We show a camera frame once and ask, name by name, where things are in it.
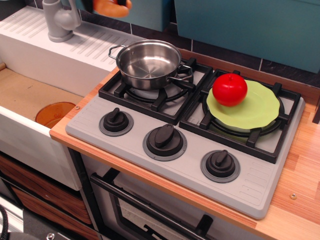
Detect yellow plastic croissant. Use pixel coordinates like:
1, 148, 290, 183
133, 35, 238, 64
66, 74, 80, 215
93, 0, 133, 18

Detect black burner grate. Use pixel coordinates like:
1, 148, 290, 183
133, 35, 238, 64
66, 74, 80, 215
98, 58, 213, 125
179, 69, 303, 164

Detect wooden drawer fronts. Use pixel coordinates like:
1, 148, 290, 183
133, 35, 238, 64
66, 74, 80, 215
0, 152, 99, 240

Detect black braided cable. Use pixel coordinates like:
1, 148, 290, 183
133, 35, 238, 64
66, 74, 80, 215
0, 204, 10, 240

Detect light green plate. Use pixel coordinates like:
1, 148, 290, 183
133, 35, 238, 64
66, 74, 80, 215
206, 80, 280, 130

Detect toy oven door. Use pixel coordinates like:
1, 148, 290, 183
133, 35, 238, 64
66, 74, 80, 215
89, 167, 251, 240

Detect stainless steel pot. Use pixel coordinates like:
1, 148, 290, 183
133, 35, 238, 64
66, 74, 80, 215
108, 39, 193, 91

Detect white toy sink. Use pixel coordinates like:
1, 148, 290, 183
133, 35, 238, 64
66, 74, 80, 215
0, 6, 139, 191

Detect grey toy faucet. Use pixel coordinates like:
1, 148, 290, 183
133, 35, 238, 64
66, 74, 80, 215
42, 0, 82, 43

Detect black stove knob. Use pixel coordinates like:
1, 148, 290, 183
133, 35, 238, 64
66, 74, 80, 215
200, 149, 241, 184
99, 107, 134, 137
142, 123, 188, 162

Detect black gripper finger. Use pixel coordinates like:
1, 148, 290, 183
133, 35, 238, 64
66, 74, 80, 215
117, 0, 127, 6
81, 0, 94, 12

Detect grey toy stove top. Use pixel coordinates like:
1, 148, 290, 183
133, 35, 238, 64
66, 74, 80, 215
65, 93, 305, 219

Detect orange sink drain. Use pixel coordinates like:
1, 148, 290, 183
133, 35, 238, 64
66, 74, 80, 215
35, 101, 76, 129

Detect black left burner grate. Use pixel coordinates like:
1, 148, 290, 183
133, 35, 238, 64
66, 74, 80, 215
98, 58, 213, 125

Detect red plastic apple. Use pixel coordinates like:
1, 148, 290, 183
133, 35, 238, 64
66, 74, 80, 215
212, 73, 248, 107

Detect black left stove knob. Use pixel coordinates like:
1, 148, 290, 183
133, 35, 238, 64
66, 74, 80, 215
99, 107, 134, 137

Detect black middle stove knob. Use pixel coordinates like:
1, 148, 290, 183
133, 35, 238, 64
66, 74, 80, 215
142, 123, 188, 162

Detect black right stove knob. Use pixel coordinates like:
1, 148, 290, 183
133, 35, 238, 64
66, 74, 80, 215
200, 149, 241, 184

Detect black oven door handle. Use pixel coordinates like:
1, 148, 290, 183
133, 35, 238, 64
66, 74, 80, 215
90, 172, 213, 240

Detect black right burner grate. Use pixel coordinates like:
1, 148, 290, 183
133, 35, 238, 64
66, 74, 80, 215
179, 69, 303, 164

